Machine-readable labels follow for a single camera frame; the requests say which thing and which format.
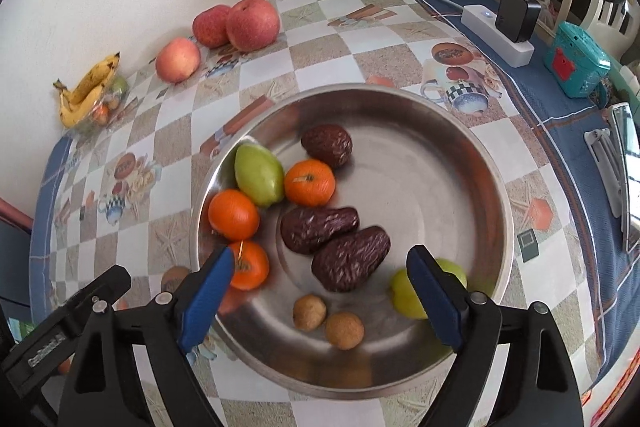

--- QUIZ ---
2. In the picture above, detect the round metal bowl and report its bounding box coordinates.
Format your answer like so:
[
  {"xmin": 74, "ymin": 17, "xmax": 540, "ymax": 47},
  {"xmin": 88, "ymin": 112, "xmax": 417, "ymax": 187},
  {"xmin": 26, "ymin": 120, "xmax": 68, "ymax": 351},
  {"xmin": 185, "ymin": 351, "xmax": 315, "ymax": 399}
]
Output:
[{"xmin": 189, "ymin": 84, "xmax": 516, "ymax": 400}]

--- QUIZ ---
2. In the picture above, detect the pale pink apple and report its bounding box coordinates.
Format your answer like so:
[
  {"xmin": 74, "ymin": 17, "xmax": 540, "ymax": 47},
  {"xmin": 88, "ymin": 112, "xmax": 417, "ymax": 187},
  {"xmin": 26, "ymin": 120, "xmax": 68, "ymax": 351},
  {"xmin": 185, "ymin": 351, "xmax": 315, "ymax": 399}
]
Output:
[{"xmin": 155, "ymin": 38, "xmax": 201, "ymax": 84}]

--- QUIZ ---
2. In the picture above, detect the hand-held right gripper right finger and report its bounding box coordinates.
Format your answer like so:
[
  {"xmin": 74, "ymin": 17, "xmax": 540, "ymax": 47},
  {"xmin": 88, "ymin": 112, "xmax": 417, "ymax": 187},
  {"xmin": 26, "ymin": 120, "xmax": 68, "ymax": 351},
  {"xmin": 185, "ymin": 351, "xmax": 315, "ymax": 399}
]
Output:
[{"xmin": 406, "ymin": 244, "xmax": 586, "ymax": 427}]

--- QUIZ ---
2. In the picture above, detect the round green jujube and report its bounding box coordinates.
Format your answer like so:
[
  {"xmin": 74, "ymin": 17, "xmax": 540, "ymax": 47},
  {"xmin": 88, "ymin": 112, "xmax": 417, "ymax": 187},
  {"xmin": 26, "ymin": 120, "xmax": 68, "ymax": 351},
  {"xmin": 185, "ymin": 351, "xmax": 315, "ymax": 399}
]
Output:
[{"xmin": 390, "ymin": 258, "xmax": 468, "ymax": 320}]

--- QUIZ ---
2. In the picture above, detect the white power strip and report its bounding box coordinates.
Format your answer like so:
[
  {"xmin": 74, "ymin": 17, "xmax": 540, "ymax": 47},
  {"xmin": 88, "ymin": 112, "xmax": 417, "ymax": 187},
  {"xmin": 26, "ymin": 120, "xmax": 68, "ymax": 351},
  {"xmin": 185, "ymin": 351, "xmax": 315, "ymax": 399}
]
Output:
[{"xmin": 460, "ymin": 4, "xmax": 536, "ymax": 68}]

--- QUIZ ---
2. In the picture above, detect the black charger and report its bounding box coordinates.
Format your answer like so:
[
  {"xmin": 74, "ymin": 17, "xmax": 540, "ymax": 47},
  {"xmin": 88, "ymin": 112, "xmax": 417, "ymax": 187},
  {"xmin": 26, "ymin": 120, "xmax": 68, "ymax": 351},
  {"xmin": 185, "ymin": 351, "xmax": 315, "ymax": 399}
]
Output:
[{"xmin": 495, "ymin": 0, "xmax": 543, "ymax": 44}]

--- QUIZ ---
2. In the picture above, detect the small round dried red date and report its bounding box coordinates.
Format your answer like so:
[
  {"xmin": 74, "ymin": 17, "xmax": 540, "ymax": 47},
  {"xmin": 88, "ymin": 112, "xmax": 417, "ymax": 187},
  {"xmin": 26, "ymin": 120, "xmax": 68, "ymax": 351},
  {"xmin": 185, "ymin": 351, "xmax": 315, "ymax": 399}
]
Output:
[{"xmin": 301, "ymin": 124, "xmax": 353, "ymax": 168}]

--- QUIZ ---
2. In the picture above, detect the large oval dried red date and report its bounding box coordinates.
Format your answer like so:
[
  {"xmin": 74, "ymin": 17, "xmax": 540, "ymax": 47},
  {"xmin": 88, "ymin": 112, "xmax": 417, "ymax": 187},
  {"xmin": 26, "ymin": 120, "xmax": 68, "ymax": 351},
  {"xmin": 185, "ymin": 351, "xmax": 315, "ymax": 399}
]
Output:
[{"xmin": 311, "ymin": 226, "xmax": 392, "ymax": 293}]

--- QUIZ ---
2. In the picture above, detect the bunch of yellow bananas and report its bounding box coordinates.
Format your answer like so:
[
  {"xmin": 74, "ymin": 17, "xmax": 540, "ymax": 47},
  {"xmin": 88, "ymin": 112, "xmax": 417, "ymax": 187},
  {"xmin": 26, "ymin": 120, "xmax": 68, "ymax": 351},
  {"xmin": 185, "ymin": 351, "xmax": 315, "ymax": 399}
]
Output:
[{"xmin": 53, "ymin": 52, "xmax": 122, "ymax": 128}]

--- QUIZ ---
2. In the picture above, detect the pear-shaped dried red date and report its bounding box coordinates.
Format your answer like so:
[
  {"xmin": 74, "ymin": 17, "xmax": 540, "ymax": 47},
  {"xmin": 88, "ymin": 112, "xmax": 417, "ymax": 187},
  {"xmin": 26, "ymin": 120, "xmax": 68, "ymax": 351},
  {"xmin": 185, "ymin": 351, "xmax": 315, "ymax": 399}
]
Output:
[{"xmin": 280, "ymin": 207, "xmax": 361, "ymax": 255}]

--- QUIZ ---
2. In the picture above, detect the checkered printed tablecloth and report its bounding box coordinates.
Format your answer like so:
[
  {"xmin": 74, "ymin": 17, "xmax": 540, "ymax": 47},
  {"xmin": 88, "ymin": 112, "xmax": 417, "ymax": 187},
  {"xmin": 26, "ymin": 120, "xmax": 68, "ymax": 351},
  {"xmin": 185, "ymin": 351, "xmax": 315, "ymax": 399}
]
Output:
[{"xmin": 30, "ymin": 0, "xmax": 621, "ymax": 427}]

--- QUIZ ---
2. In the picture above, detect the teal plastic box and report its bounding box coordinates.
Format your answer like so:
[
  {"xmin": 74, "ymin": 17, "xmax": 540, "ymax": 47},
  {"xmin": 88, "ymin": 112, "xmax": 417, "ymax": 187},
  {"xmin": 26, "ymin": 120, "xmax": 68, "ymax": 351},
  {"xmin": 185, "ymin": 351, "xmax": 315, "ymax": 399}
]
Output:
[{"xmin": 544, "ymin": 21, "xmax": 612, "ymax": 98}]

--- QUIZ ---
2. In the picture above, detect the pointed green jujube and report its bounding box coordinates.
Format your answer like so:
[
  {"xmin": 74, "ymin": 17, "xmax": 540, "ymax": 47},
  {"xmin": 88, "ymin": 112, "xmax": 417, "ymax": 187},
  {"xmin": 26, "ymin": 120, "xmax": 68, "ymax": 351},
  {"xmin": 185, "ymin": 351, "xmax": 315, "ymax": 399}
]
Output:
[{"xmin": 235, "ymin": 143, "xmax": 285, "ymax": 208}]

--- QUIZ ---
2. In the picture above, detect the mandarin orange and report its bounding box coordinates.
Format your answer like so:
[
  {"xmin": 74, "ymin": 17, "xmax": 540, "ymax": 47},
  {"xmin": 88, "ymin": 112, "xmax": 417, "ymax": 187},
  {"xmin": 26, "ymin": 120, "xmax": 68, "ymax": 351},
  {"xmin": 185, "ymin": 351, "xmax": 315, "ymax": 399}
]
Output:
[
  {"xmin": 284, "ymin": 159, "xmax": 336, "ymax": 206},
  {"xmin": 227, "ymin": 240, "xmax": 270, "ymax": 290},
  {"xmin": 208, "ymin": 189, "xmax": 261, "ymax": 242}
]

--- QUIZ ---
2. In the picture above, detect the red furniture edge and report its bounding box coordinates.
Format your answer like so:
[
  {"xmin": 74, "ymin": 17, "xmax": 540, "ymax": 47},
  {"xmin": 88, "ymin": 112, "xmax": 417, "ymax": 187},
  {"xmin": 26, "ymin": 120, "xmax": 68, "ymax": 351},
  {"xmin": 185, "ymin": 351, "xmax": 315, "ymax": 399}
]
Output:
[{"xmin": 0, "ymin": 197, "xmax": 36, "ymax": 233}]

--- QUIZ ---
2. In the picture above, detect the red apple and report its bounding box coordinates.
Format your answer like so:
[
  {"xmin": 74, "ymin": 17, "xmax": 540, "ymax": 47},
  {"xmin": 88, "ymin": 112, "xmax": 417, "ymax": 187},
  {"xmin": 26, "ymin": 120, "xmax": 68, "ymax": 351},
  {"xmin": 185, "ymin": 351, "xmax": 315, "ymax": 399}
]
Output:
[
  {"xmin": 225, "ymin": 0, "xmax": 281, "ymax": 52},
  {"xmin": 192, "ymin": 5, "xmax": 233, "ymax": 48}
]

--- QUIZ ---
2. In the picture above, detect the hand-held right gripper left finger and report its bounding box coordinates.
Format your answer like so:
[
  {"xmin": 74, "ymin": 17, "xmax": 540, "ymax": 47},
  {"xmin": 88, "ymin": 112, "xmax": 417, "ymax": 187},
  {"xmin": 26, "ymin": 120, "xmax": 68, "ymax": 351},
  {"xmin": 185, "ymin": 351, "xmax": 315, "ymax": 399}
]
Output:
[{"xmin": 57, "ymin": 246, "xmax": 236, "ymax": 427}]

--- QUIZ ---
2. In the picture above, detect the clear bag of small produce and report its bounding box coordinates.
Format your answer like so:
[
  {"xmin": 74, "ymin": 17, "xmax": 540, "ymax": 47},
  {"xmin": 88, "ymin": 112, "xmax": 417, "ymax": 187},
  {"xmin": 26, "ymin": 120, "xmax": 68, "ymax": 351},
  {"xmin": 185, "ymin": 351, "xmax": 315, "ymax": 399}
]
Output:
[{"xmin": 65, "ymin": 74, "xmax": 131, "ymax": 138}]

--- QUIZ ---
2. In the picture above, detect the brown longan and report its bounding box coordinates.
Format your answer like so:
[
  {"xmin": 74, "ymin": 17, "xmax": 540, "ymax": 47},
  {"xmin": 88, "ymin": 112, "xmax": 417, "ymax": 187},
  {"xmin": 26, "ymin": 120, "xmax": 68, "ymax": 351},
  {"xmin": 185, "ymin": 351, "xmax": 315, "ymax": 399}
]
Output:
[
  {"xmin": 292, "ymin": 294, "xmax": 328, "ymax": 332},
  {"xmin": 325, "ymin": 312, "xmax": 365, "ymax": 351}
]

